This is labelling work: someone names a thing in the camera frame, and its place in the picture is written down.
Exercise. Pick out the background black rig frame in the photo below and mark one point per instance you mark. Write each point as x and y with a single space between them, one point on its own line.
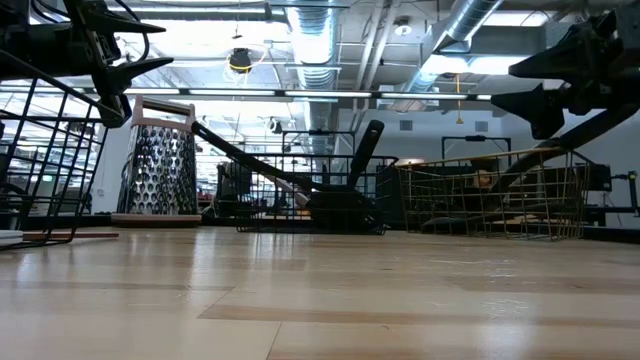
475 137

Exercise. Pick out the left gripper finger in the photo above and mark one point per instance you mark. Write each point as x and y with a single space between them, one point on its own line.
115 22
112 82

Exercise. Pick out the person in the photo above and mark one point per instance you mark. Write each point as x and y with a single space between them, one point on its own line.
483 179

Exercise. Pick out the silver ceiling pipe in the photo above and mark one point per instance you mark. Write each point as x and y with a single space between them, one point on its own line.
200 10

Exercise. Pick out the slanted silver ventilation duct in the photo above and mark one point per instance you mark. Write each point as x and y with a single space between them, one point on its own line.
465 20

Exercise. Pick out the pink steel box grater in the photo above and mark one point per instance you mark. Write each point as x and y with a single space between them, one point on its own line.
162 165

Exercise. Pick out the black equipment stand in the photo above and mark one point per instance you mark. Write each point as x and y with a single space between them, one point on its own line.
600 177

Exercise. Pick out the wall air vent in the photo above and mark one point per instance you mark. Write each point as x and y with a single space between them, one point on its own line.
406 125
481 126

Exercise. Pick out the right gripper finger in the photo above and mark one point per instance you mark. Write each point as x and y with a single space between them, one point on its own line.
547 110
585 57

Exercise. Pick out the black nylon ladle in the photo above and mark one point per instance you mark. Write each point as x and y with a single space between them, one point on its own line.
590 137

